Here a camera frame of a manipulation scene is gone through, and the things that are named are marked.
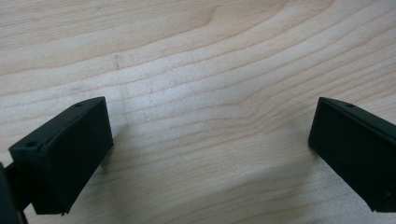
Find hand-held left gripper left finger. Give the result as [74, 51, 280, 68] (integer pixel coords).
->
[7, 96, 115, 217]

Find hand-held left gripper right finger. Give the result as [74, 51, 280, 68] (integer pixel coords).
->
[307, 96, 396, 214]

